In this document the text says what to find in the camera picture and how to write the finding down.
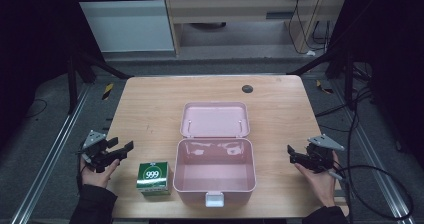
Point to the dark round table grommet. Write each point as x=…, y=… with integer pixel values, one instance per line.
x=247, y=89

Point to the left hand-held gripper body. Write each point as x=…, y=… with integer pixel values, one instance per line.
x=96, y=155

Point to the black curtain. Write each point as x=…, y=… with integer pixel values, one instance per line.
x=33, y=50
x=396, y=50

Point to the green and white medicine box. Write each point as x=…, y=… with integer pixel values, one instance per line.
x=153, y=180

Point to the yellow and black tape strip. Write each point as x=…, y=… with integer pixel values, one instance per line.
x=107, y=91
x=324, y=88

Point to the black metal stand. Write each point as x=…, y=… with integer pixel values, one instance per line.
x=71, y=84
x=348, y=80

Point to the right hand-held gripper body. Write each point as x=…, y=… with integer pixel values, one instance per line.
x=318, y=157

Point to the person's right hand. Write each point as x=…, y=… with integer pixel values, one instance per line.
x=321, y=185

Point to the person's left hand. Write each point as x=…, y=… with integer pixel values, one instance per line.
x=95, y=179

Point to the pink plastic storage box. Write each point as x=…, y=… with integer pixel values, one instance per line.
x=213, y=177

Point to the light wooden desk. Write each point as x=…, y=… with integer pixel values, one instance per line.
x=233, y=9

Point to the white plug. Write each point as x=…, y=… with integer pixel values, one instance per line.
x=310, y=53

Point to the aluminium floor rail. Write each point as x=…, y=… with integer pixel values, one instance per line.
x=50, y=154
x=376, y=170

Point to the white cabinet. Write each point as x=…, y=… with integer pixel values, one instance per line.
x=126, y=27

